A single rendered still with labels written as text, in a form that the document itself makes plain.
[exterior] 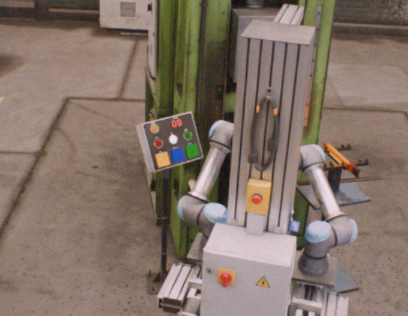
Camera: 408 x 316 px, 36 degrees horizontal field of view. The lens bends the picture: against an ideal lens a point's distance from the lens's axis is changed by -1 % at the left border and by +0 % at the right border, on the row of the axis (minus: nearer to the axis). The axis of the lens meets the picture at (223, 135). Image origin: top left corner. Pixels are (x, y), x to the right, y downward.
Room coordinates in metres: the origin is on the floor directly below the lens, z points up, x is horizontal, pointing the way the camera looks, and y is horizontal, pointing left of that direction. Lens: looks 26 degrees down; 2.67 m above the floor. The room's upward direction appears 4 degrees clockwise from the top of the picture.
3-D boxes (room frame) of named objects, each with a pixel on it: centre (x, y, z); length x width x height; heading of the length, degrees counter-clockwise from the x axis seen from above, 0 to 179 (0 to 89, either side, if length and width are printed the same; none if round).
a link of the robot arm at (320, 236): (2.46, -0.48, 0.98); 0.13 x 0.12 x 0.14; 117
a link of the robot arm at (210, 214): (2.56, 0.02, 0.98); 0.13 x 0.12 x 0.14; 58
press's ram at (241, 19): (3.70, -0.18, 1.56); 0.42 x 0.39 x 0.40; 14
